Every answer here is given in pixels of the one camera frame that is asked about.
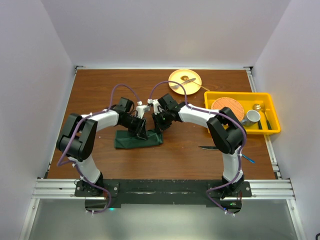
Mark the gold spoon in bin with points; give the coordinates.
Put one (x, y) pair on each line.
(260, 108)

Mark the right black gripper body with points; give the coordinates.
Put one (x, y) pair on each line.
(162, 120)

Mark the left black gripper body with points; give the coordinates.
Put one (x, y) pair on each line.
(135, 124)

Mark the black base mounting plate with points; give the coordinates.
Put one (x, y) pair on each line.
(163, 192)

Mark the dark handled utensil in bin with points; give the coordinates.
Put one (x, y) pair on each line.
(267, 120)

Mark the yellow round plate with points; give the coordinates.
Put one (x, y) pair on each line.
(190, 88)

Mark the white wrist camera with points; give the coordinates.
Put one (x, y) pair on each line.
(154, 103)
(141, 109)

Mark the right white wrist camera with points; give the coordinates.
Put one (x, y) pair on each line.
(154, 103)

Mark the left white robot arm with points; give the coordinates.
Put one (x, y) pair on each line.
(77, 139)

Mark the grey mug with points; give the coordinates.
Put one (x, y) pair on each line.
(250, 118)

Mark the orange woven coaster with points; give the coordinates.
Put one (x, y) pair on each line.
(230, 103)

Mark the silver fork on plate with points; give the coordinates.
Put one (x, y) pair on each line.
(174, 87)

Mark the yellow plastic bin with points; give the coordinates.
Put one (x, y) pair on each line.
(247, 100)

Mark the aluminium frame rail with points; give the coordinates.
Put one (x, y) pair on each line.
(261, 189)

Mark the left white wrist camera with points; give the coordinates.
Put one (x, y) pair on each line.
(141, 109)

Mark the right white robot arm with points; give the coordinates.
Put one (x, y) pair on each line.
(228, 134)

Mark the dark green cloth napkin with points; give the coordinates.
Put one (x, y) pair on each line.
(125, 140)

